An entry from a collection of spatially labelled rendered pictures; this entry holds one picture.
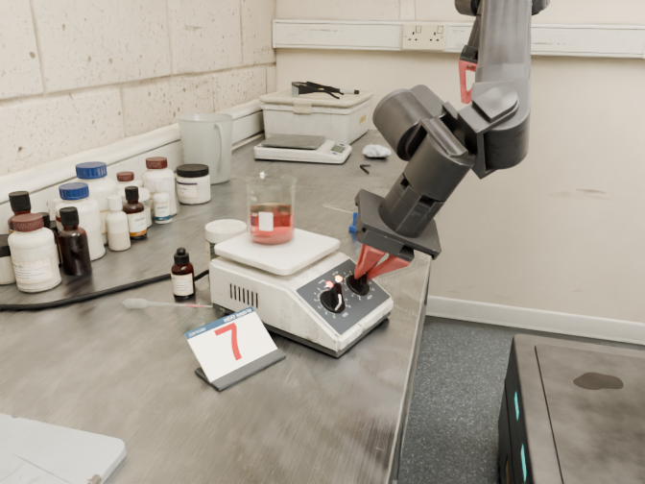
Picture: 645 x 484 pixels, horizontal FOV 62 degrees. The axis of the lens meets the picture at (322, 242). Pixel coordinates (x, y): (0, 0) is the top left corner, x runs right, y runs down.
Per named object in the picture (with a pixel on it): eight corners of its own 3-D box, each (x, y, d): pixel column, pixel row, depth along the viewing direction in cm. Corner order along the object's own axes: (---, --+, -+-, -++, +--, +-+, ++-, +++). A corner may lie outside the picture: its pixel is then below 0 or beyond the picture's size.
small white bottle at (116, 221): (134, 246, 90) (129, 196, 87) (119, 253, 87) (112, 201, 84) (121, 242, 92) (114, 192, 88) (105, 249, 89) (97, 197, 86)
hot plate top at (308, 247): (343, 247, 70) (344, 240, 70) (285, 278, 61) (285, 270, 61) (272, 228, 77) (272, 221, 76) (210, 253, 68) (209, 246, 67)
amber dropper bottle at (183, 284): (177, 289, 76) (173, 242, 73) (198, 290, 75) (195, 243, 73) (170, 299, 73) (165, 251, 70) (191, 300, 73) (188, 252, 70)
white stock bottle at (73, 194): (106, 246, 90) (97, 179, 86) (104, 261, 84) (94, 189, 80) (64, 250, 88) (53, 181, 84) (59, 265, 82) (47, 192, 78)
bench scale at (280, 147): (343, 166, 148) (343, 149, 146) (251, 160, 152) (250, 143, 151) (352, 153, 165) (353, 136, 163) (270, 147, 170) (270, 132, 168)
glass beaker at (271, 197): (306, 246, 69) (306, 181, 66) (261, 256, 66) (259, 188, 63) (279, 229, 74) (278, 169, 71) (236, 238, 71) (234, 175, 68)
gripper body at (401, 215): (352, 199, 64) (383, 149, 59) (426, 229, 66) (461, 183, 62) (352, 233, 59) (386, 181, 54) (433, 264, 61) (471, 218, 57)
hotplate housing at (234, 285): (394, 316, 70) (398, 258, 67) (338, 362, 60) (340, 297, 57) (262, 272, 81) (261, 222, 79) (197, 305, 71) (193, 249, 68)
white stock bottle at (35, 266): (31, 276, 79) (18, 209, 75) (68, 277, 79) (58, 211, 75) (9, 292, 74) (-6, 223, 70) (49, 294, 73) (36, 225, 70)
